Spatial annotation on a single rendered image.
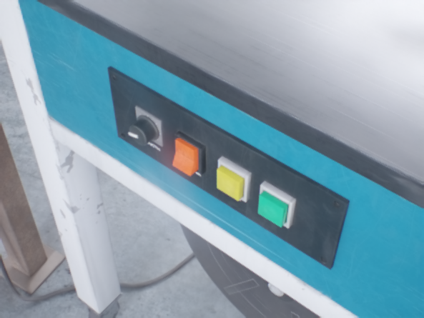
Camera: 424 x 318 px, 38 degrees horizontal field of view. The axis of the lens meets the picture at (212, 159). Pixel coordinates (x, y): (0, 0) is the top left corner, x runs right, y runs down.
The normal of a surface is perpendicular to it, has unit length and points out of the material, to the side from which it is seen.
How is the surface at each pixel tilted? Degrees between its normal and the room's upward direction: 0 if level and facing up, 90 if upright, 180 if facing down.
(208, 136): 90
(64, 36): 90
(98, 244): 90
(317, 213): 90
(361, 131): 0
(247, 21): 0
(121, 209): 0
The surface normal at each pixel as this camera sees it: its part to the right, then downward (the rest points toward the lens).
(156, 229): 0.00, -0.68
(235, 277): -0.63, 0.57
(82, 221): 0.78, 0.46
